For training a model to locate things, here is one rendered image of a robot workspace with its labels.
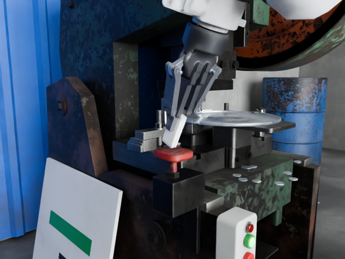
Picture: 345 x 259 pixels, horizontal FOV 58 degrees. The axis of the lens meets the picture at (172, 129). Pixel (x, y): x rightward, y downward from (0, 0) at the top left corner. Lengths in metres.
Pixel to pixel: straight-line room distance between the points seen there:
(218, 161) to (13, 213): 1.36
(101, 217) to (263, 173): 0.48
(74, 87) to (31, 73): 0.84
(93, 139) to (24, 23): 1.03
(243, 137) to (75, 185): 0.57
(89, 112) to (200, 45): 0.60
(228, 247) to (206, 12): 0.44
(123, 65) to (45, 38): 0.95
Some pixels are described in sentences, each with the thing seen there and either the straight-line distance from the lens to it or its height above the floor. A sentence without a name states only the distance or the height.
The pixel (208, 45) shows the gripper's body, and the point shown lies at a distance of 0.52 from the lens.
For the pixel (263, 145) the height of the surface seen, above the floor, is 0.68.
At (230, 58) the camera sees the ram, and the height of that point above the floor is 0.95.
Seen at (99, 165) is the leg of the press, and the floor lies 0.62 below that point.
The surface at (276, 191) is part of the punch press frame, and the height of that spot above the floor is 0.56.
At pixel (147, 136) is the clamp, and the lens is 0.85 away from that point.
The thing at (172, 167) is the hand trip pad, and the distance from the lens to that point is 0.63.
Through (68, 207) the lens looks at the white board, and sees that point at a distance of 1.15.
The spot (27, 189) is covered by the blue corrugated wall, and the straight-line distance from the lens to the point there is 1.99.
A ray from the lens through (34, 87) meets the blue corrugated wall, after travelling 1.91.
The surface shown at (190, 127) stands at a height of 0.75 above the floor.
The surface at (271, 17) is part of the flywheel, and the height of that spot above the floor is 1.12.
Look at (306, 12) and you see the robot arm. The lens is 0.45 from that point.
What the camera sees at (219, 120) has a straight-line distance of 0.87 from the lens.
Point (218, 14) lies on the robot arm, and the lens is 0.51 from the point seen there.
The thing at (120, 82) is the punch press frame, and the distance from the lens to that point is 1.02.
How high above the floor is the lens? 0.91
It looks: 10 degrees down
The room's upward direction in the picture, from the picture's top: straight up
